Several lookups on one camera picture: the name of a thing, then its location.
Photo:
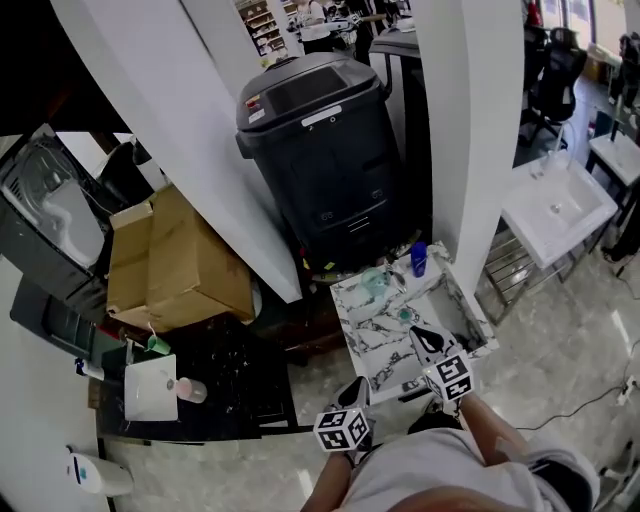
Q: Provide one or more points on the green cup with toothbrush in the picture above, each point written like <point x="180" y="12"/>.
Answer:
<point x="159" y="344"/>

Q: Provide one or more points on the green sink drain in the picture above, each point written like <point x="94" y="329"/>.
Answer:
<point x="405" y="315"/>

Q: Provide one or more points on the white bottle with blue label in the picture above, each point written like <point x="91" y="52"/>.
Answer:
<point x="102" y="475"/>

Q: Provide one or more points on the clear green glass cup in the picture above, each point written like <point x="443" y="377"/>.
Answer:
<point x="375" y="284"/>

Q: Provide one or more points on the white marble sink counter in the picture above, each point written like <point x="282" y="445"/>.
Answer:
<point x="380" y="335"/>

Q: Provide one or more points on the person's dark trousers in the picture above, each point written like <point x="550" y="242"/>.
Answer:
<point x="567" y="482"/>

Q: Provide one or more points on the metal rack stand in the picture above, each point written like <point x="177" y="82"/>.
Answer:
<point x="515" y="275"/>

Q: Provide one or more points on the large cardboard box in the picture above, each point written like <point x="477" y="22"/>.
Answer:
<point x="195" y="260"/>

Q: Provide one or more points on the person's left forearm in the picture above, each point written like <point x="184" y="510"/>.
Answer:
<point x="327" y="482"/>

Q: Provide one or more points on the small cardboard box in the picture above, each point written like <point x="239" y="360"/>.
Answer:
<point x="129" y="260"/>

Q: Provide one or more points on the person's right forearm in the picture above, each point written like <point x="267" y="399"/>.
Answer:
<point x="492" y="430"/>

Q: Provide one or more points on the white power strip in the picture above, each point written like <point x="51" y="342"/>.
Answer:
<point x="627" y="390"/>

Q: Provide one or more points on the chrome faucet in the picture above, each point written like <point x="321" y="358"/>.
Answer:
<point x="397" y="277"/>

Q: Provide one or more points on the white ceramic sink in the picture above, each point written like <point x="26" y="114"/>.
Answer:
<point x="560" y="210"/>

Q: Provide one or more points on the black office chair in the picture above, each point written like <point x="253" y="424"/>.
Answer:
<point x="557" y="80"/>

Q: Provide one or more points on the large black machine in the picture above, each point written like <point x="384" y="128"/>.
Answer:
<point x="320" y="165"/>

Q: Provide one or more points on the goods shelf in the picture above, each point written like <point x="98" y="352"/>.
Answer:
<point x="262" y="25"/>

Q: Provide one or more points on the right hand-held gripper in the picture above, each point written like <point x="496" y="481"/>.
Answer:
<point x="447" y="375"/>

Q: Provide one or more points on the person's white shirt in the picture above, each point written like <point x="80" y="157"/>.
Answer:
<point x="440" y="475"/>

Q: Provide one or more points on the pink translucent cup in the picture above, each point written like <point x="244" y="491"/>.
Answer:
<point x="192" y="390"/>

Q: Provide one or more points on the white top side table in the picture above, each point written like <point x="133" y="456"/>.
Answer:
<point x="617" y="155"/>

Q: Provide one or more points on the black marble vanity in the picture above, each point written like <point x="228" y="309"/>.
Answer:
<point x="235" y="380"/>

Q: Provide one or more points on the white square basin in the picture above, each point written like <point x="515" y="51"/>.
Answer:
<point x="150" y="390"/>

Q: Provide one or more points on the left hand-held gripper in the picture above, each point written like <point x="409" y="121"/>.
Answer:
<point x="345" y="430"/>

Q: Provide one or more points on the white tube with blue cap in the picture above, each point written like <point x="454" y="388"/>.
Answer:
<point x="90" y="370"/>

